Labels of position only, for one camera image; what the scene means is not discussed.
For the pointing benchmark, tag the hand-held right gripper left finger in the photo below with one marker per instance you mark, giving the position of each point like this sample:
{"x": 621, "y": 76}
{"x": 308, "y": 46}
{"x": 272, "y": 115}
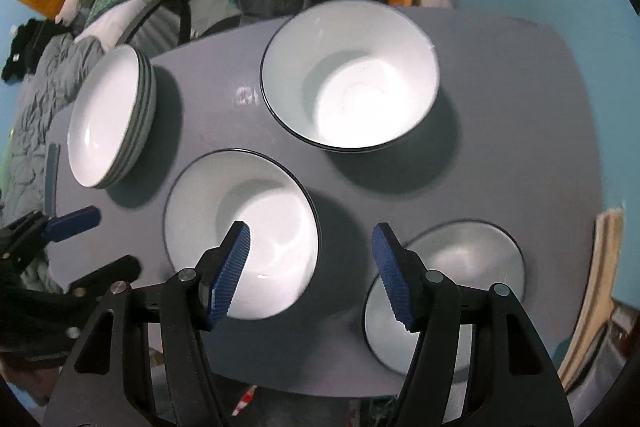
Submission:
{"x": 230, "y": 277}

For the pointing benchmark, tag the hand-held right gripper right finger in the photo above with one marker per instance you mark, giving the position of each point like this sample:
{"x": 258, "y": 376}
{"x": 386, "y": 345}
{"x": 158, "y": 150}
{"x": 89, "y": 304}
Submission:
{"x": 395, "y": 277}

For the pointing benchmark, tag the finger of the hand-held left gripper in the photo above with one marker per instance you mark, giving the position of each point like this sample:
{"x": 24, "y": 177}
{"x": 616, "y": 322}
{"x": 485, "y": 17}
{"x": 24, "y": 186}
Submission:
{"x": 70, "y": 222}
{"x": 105, "y": 269}

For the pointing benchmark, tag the white black-rimmed bowl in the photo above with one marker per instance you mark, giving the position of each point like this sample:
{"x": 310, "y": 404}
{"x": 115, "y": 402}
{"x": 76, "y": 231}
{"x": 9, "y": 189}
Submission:
{"x": 475, "y": 267}
{"x": 270, "y": 227}
{"x": 350, "y": 82}

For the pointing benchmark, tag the black smartphone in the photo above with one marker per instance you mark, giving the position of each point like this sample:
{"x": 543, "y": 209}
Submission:
{"x": 51, "y": 179}

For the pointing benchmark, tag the red printed packet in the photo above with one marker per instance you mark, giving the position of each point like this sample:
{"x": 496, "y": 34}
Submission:
{"x": 245, "y": 402}

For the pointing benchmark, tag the grey duvet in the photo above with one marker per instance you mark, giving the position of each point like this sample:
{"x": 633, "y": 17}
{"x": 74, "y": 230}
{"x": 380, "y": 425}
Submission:
{"x": 45, "y": 82}

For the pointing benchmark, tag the black clothes pile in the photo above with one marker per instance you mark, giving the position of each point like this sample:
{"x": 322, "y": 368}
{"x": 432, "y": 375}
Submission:
{"x": 25, "y": 47}

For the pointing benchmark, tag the wooden boards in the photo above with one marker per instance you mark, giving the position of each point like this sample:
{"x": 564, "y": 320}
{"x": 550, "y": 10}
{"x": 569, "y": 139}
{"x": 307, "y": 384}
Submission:
{"x": 595, "y": 287}

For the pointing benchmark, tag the bed with white sheet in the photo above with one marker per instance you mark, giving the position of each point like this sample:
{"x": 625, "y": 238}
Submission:
{"x": 115, "y": 19}

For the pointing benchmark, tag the grey plastic sheet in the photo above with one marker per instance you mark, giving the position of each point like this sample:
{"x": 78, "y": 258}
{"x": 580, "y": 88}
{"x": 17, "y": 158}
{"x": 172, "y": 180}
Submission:
{"x": 600, "y": 357}

